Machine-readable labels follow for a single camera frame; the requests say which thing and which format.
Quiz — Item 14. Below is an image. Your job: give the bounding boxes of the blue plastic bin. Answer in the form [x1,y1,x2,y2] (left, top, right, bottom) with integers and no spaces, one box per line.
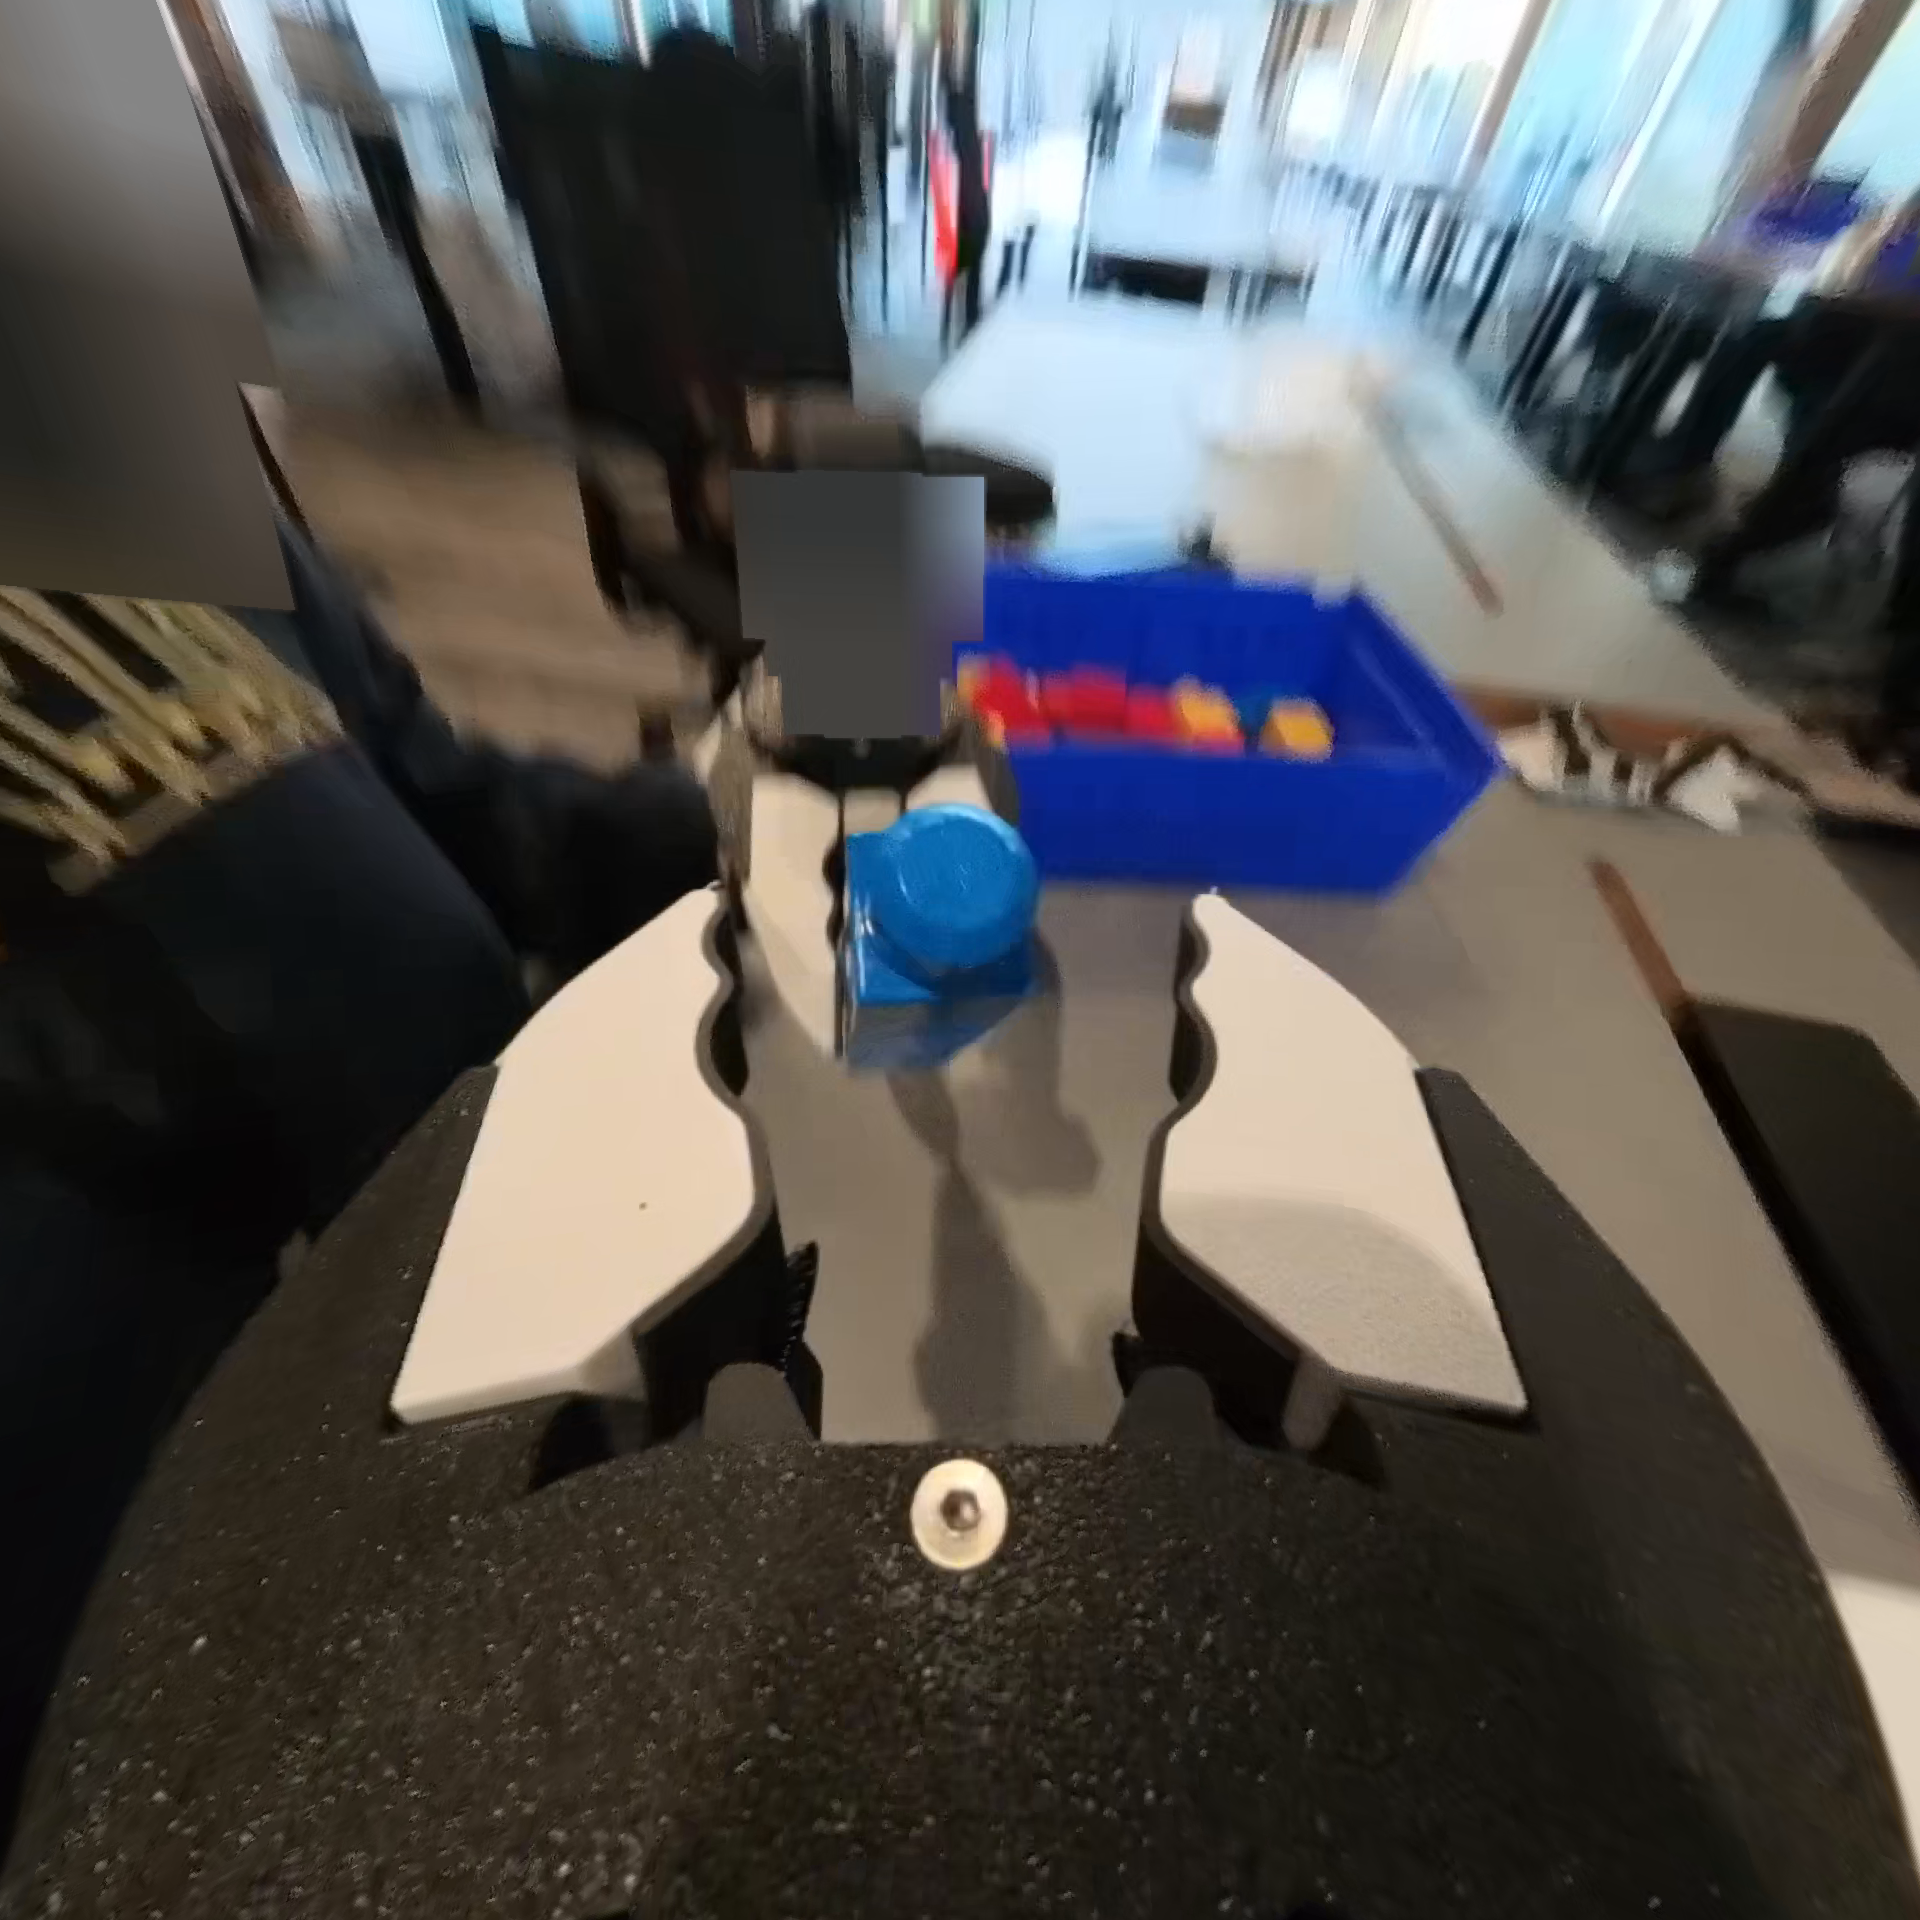
[966,556,1508,896]

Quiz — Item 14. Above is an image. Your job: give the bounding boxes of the pile of mega blocks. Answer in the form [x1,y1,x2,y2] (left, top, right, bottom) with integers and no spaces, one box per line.
[954,661,1335,761]

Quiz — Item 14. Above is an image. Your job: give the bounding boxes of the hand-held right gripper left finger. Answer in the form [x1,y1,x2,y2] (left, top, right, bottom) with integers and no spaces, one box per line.
[390,889,824,1449]

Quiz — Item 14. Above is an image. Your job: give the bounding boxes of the white background table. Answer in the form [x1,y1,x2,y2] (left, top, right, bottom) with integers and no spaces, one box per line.
[919,287,1713,691]

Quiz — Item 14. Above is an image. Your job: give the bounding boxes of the person's left forearm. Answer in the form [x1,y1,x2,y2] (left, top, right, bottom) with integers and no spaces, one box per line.
[281,520,722,960]

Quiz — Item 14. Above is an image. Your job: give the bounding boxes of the yellow black patterned scarf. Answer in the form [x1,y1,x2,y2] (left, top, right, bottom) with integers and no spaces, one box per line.
[0,587,347,896]

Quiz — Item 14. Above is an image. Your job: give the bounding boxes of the person's torso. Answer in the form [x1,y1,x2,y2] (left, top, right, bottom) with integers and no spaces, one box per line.
[0,741,539,1773]

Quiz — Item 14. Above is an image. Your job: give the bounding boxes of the white plastic parts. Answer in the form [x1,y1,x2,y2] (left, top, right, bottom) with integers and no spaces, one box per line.
[1498,702,1762,832]

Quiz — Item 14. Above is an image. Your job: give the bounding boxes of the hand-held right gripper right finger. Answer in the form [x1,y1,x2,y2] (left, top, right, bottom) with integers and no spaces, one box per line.
[1112,896,1529,1450]

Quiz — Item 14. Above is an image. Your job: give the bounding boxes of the black table mat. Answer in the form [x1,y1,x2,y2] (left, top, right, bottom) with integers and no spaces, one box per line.
[1682,996,1920,1359]

